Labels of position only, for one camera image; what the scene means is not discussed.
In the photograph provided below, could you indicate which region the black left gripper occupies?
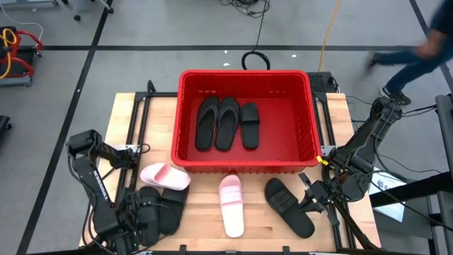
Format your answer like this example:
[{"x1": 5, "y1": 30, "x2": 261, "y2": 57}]
[{"x1": 118, "y1": 198, "x2": 156, "y2": 245}]

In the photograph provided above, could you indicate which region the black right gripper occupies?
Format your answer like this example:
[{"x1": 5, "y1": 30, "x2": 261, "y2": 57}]
[{"x1": 299, "y1": 172, "x2": 340, "y2": 228}]

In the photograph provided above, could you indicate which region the black slide sandal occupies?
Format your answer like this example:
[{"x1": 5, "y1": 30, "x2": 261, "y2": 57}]
[
  {"x1": 263, "y1": 177, "x2": 316, "y2": 239},
  {"x1": 158, "y1": 186, "x2": 190, "y2": 236},
  {"x1": 137, "y1": 186, "x2": 163, "y2": 247},
  {"x1": 239, "y1": 102, "x2": 261, "y2": 151}
]

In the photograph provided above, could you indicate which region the pink slide sandal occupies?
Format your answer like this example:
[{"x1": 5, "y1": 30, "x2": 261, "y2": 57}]
[
  {"x1": 218, "y1": 174, "x2": 246, "y2": 239},
  {"x1": 139, "y1": 162, "x2": 192, "y2": 191}
]

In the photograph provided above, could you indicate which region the red plastic bin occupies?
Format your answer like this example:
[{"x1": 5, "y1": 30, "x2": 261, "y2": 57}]
[{"x1": 171, "y1": 69, "x2": 323, "y2": 175}]

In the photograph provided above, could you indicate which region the white paper sheet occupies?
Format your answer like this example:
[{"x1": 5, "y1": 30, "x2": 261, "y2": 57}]
[{"x1": 367, "y1": 166, "x2": 408, "y2": 223}]

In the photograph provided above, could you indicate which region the black metal beam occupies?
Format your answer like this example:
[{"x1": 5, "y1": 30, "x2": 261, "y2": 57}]
[{"x1": 369, "y1": 171, "x2": 453, "y2": 209}]

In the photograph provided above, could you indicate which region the black perforated box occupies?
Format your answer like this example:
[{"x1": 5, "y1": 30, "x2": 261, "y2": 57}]
[{"x1": 306, "y1": 72, "x2": 337, "y2": 94}]

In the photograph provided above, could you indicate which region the black chair caster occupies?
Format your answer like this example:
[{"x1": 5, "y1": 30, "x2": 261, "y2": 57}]
[{"x1": 0, "y1": 115, "x2": 13, "y2": 142}]

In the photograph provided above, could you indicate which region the person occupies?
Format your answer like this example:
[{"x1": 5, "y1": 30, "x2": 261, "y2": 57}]
[{"x1": 364, "y1": 0, "x2": 453, "y2": 106}]

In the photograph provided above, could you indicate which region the office chair base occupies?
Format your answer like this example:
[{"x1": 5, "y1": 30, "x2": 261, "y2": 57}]
[{"x1": 59, "y1": 0, "x2": 115, "y2": 22}]

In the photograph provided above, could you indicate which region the black aluminium table frame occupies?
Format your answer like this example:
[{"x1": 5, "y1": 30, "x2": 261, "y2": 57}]
[{"x1": 79, "y1": 79, "x2": 382, "y2": 255}]

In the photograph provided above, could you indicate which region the grey metal post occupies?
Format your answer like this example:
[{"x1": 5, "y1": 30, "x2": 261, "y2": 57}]
[{"x1": 434, "y1": 93, "x2": 453, "y2": 255}]

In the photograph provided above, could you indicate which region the black coiled floor cable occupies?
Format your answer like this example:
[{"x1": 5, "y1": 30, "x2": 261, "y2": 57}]
[{"x1": 241, "y1": 0, "x2": 272, "y2": 71}]

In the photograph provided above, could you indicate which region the yellow floor cable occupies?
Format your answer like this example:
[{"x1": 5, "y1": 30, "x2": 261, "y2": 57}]
[{"x1": 317, "y1": 0, "x2": 342, "y2": 72}]

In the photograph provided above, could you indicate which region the yellow hose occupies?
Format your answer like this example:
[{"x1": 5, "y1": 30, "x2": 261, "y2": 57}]
[{"x1": 0, "y1": 28, "x2": 18, "y2": 79}]

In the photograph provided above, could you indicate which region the black cable bundle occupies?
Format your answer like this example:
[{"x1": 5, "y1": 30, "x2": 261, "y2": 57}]
[{"x1": 218, "y1": 0, "x2": 272, "y2": 18}]

